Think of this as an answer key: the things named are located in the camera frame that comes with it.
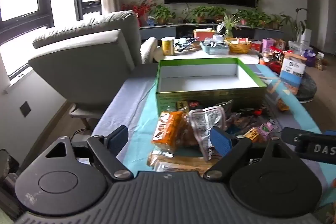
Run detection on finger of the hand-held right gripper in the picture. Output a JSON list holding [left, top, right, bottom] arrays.
[[282, 127, 323, 146]]

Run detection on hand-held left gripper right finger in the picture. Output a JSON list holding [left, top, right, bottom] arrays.
[[203, 126, 292, 183]]

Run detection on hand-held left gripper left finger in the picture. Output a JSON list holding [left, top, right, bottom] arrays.
[[45, 126, 133, 183]]

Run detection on silver snack packet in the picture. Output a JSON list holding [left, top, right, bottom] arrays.
[[188, 106, 228, 162]]

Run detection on orange peanut packet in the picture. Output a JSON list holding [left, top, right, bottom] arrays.
[[151, 111, 190, 152]]

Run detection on green cardboard box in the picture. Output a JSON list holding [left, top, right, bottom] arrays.
[[155, 57, 268, 113]]

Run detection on pink label snack packet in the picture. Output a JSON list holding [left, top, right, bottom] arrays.
[[257, 122, 275, 136]]

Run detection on dark snack packet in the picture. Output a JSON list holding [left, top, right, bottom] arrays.
[[226, 112, 265, 133]]

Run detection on patterned teal tablecloth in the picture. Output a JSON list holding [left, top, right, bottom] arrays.
[[91, 64, 328, 209]]

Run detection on yellow snack packet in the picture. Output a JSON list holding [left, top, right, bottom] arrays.
[[244, 127, 263, 144]]

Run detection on brown snack packet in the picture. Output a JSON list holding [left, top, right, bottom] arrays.
[[146, 150, 219, 175]]

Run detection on white and blue carton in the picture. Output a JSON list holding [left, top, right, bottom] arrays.
[[279, 54, 307, 96]]

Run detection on red snack packets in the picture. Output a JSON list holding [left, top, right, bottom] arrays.
[[268, 47, 293, 75]]

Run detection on purple gift bag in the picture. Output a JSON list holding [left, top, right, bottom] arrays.
[[305, 49, 316, 67]]

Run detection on grey armchair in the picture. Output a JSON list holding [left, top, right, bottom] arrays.
[[28, 10, 144, 112]]

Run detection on white round coffee table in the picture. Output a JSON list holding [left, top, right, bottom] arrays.
[[157, 40, 261, 65]]

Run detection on pink box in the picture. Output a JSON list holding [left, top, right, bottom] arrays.
[[262, 38, 275, 53]]

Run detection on teal plastic tray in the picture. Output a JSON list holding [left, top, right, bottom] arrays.
[[200, 40, 230, 55]]

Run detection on white cushion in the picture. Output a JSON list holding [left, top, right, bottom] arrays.
[[140, 36, 158, 65]]

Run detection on yellow woven basket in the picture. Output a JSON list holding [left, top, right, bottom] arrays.
[[225, 38, 252, 54]]

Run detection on white air purifier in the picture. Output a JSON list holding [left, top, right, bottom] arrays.
[[299, 28, 313, 44]]

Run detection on yellow can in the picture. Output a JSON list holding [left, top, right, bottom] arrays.
[[161, 37, 176, 57]]

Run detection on orange tissue box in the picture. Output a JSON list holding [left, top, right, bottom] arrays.
[[193, 29, 216, 42]]

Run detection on tall leafy plant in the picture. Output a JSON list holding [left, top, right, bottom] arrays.
[[282, 7, 308, 41]]

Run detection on spider plant in vase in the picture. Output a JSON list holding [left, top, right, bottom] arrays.
[[217, 13, 241, 39]]

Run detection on potted green plant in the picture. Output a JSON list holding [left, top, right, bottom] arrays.
[[233, 9, 282, 30], [192, 5, 227, 24], [152, 5, 175, 25]]

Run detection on red flower plant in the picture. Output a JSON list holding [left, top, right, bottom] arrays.
[[121, 0, 156, 27]]

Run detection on wall outlet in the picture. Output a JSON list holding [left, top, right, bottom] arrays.
[[20, 101, 32, 118]]

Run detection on black frame window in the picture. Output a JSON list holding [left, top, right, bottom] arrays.
[[0, 0, 103, 77]]

